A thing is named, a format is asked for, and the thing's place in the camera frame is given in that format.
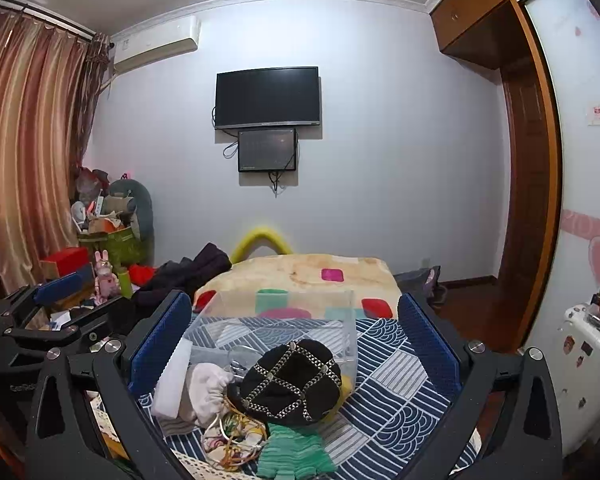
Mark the cream drawstring pouch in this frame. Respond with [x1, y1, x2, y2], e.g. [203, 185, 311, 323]
[178, 363, 234, 428]

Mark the pink rabbit toy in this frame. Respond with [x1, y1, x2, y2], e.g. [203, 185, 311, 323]
[94, 249, 121, 306]

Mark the white sponge block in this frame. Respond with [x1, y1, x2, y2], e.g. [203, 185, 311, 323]
[151, 338, 193, 419]

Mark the grey green plush chair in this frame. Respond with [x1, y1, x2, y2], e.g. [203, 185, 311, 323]
[108, 178, 155, 263]

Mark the black chain-pattern hat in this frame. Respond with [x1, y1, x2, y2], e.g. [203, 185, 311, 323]
[226, 339, 342, 427]

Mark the striped orange curtain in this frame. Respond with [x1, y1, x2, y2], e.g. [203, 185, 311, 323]
[0, 8, 110, 298]

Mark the grey bag on floor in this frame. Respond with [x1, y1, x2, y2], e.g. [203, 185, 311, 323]
[393, 266, 448, 309]

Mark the green knitted glove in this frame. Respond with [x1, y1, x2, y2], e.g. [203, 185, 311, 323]
[257, 424, 336, 479]

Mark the yellow curved pillow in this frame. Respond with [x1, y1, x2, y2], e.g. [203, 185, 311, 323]
[230, 226, 292, 263]

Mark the navy white patterned tablecloth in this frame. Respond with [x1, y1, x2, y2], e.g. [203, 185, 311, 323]
[136, 314, 481, 480]

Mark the black wall television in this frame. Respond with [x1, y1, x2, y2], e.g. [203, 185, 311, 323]
[214, 66, 322, 129]

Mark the clear plastic storage box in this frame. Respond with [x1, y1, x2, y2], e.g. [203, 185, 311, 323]
[185, 289, 358, 382]

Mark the white stickered cabinet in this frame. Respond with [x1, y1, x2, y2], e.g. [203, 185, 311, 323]
[526, 276, 600, 456]

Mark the red box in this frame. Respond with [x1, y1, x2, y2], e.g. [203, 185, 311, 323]
[40, 247, 90, 281]

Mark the white lace table trim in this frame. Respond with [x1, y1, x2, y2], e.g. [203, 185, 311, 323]
[90, 394, 249, 480]

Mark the small black wall monitor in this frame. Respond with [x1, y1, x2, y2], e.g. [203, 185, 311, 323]
[237, 128, 298, 172]

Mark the green cardboard box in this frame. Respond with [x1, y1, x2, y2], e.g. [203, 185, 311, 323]
[78, 228, 147, 268]

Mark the yellow floral cloth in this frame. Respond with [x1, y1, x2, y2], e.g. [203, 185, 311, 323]
[200, 399, 268, 472]

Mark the white air conditioner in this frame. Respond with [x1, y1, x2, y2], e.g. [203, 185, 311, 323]
[112, 15, 201, 74]

